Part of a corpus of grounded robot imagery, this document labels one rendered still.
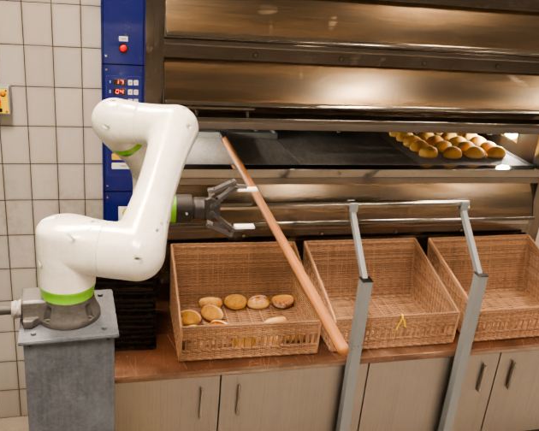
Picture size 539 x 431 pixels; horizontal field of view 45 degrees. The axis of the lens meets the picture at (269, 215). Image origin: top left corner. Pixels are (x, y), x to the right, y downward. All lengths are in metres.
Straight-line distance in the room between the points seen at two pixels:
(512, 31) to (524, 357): 1.41
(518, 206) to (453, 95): 0.70
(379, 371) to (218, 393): 0.66
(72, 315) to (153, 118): 0.54
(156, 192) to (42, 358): 0.46
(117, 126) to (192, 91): 0.91
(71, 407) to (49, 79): 1.34
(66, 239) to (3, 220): 1.31
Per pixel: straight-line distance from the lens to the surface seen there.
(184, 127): 1.72
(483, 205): 3.29
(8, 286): 2.93
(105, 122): 1.77
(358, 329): 2.54
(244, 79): 2.68
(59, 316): 1.60
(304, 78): 2.75
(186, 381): 2.55
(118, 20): 2.55
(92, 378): 1.66
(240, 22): 2.62
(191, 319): 2.72
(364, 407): 2.86
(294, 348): 2.63
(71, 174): 2.71
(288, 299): 2.89
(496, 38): 3.06
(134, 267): 1.48
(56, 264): 1.54
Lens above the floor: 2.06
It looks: 22 degrees down
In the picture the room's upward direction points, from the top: 5 degrees clockwise
